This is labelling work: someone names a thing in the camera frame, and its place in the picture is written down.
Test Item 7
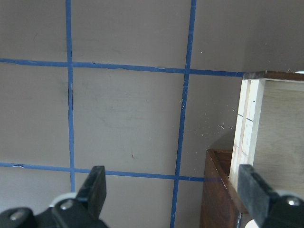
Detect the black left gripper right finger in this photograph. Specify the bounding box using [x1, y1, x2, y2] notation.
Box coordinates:
[237, 164, 304, 228]

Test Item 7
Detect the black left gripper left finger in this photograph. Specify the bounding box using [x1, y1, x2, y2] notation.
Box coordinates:
[51, 165, 107, 219]

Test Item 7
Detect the dark brown wooden cabinet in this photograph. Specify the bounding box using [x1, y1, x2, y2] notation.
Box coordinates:
[200, 149, 251, 228]

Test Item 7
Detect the wooden drawer with white handle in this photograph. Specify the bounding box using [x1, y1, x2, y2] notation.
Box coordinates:
[229, 71, 304, 197]

